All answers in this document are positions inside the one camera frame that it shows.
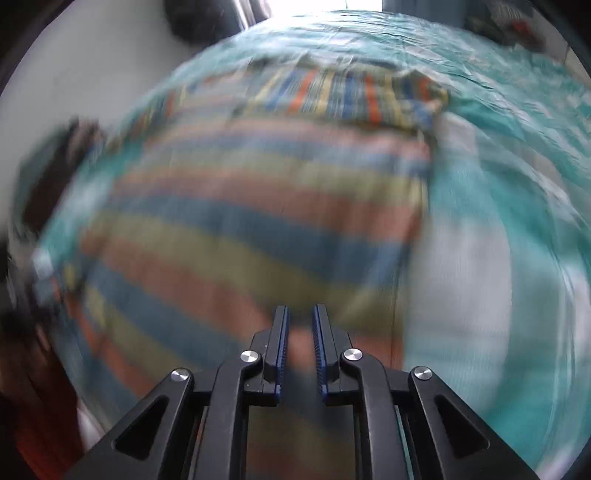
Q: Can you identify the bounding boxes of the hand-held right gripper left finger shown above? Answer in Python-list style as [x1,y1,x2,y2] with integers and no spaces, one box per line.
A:
[65,305,291,480]

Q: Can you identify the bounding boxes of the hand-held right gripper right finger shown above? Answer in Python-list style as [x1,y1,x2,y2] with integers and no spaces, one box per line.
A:
[312,303,541,480]

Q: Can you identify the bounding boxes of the striped knit sweater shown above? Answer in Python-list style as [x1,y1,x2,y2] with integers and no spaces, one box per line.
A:
[60,65,451,480]

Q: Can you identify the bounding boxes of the dark hanging clothes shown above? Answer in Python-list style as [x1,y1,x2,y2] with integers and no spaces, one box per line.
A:
[164,0,245,44]

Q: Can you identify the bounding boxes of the heap of clothes on nightstand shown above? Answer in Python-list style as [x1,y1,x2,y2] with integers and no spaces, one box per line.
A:
[466,0,555,51]

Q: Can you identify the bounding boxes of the brown dresser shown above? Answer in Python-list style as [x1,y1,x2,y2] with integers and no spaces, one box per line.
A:
[18,119,100,232]

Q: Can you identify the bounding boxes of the orange fleece blanket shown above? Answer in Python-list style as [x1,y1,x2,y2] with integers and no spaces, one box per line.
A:
[14,360,90,480]

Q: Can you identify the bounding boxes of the bed with teal checked duvet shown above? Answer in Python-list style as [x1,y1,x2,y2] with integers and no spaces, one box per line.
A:
[14,9,591,480]

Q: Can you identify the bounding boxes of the blue curtain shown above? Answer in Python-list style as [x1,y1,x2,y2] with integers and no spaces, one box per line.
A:
[383,0,467,26]

